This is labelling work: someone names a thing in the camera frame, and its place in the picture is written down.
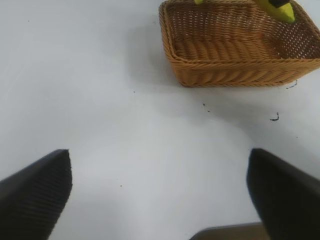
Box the brown woven wicker basket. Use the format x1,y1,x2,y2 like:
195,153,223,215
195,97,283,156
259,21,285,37
158,0,320,88

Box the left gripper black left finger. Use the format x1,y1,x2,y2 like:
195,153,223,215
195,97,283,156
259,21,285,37
0,149,74,240

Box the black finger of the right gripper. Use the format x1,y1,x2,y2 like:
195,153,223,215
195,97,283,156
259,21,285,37
270,0,292,8

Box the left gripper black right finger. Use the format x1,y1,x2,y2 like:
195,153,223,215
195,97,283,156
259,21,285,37
246,147,320,240

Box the yellow banana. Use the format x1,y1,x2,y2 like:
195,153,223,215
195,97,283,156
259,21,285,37
194,0,296,25

